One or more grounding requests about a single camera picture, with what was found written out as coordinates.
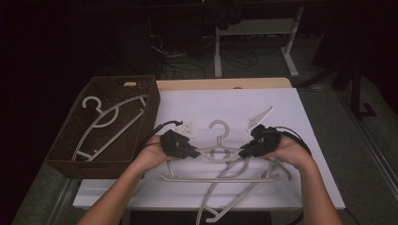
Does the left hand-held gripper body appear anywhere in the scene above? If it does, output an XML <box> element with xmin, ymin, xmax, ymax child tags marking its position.
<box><xmin>160</xmin><ymin>121</ymin><xmax>195</xmax><ymax>159</ymax></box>

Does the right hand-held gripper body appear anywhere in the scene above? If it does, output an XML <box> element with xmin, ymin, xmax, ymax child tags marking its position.
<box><xmin>246</xmin><ymin>105</ymin><xmax>283</xmax><ymax>158</ymax></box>

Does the grey plastic clothes hanger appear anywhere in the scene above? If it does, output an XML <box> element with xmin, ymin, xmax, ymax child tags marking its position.
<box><xmin>71</xmin><ymin>94</ymin><xmax>150</xmax><ymax>163</ymax></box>
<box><xmin>194</xmin><ymin>156</ymin><xmax>274</xmax><ymax>225</ymax></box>
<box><xmin>160</xmin><ymin>119</ymin><xmax>294</xmax><ymax>185</ymax></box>

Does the brown woven basket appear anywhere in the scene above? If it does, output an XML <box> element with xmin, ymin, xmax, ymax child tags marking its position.
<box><xmin>45</xmin><ymin>74</ymin><xmax>161</xmax><ymax>180</ymax></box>

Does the person's left hand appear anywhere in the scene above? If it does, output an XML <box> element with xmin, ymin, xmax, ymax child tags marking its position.
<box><xmin>132</xmin><ymin>134</ymin><xmax>180</xmax><ymax>173</ymax></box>

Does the person's right hand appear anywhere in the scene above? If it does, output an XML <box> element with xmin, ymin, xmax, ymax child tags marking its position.
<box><xmin>260</xmin><ymin>134</ymin><xmax>314</xmax><ymax>171</ymax></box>

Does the light wooden board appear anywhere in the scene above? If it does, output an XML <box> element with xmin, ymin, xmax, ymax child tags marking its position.
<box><xmin>155</xmin><ymin>77</ymin><xmax>294</xmax><ymax>92</ymax></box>

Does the dark metal stand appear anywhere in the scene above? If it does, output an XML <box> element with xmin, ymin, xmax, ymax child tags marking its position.
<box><xmin>294</xmin><ymin>57</ymin><xmax>378</xmax><ymax>122</ymax></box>

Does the tangle of black floor cables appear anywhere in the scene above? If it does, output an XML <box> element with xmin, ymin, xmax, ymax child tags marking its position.
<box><xmin>149</xmin><ymin>29</ymin><xmax>270</xmax><ymax>81</ymax></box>

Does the metal floor rail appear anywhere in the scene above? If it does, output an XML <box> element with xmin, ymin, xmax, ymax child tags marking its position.
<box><xmin>337</xmin><ymin>89</ymin><xmax>398</xmax><ymax>201</ymax></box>

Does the white metal desk frame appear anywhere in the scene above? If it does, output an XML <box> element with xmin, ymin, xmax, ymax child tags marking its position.
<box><xmin>213</xmin><ymin>5</ymin><xmax>306</xmax><ymax>79</ymax></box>

